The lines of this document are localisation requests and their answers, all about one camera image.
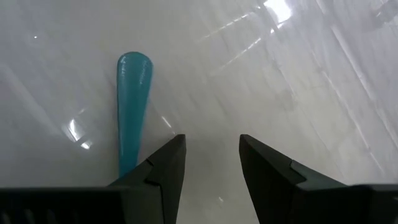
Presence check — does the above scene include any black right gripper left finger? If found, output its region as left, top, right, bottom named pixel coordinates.
left=108, top=133, right=187, bottom=224

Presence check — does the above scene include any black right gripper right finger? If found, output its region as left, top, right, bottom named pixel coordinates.
left=238, top=133, right=354, bottom=224

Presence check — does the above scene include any black spoon blue handle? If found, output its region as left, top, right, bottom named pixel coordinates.
left=116, top=51, right=154, bottom=179

